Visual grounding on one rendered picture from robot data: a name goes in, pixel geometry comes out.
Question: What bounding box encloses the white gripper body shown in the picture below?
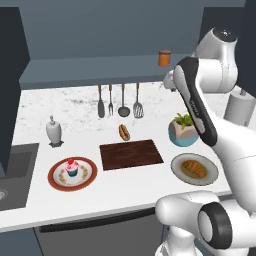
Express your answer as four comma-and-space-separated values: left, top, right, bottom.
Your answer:
162, 70, 178, 93

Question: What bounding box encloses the dark wooden cutting board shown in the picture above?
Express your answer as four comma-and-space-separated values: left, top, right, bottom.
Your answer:
98, 138, 165, 172

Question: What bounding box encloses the brown croissant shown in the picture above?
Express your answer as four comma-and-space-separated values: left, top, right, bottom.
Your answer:
181, 159, 208, 179

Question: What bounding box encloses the hanging slotted spatula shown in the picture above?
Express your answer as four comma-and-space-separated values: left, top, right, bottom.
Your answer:
132, 82, 145, 120

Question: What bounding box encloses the hanging metal ladle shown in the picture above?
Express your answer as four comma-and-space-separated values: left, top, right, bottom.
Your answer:
117, 83, 131, 118

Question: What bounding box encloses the potted green plant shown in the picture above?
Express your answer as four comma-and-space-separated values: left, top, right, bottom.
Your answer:
167, 112, 201, 148

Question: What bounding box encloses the hanging metal fork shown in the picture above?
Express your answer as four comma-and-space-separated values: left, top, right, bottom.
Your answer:
107, 83, 115, 117

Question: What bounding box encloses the hot dog bun pastry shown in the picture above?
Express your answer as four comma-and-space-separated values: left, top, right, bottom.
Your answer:
118, 123, 131, 142

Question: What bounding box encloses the dark hanging turner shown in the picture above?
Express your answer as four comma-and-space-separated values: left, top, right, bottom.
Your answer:
97, 84, 106, 119

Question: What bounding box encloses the white paper towel roll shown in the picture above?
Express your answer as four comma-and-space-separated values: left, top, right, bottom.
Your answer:
222, 88, 256, 128

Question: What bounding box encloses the grey plate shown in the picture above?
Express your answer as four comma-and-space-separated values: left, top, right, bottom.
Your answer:
170, 152, 220, 187

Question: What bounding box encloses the white soap dispenser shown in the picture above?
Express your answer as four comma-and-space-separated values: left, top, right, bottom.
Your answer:
45, 115, 65, 148

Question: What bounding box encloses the pink frosted cupcake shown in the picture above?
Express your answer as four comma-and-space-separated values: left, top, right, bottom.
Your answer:
64, 158, 80, 178

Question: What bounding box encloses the red rimmed plate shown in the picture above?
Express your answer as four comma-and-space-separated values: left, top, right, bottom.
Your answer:
47, 156, 99, 193

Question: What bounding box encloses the grey dishwasher front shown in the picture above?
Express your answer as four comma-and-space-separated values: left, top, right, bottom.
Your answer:
32, 207, 166, 256

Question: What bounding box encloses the dark grey sink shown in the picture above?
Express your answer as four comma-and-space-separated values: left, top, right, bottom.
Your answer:
0, 142, 41, 212

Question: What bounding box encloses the open grey wall cabinet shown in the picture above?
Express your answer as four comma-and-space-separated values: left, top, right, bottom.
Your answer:
18, 0, 205, 91

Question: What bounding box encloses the black dishwasher handle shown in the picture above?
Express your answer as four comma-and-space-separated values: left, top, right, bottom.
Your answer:
38, 207, 157, 234

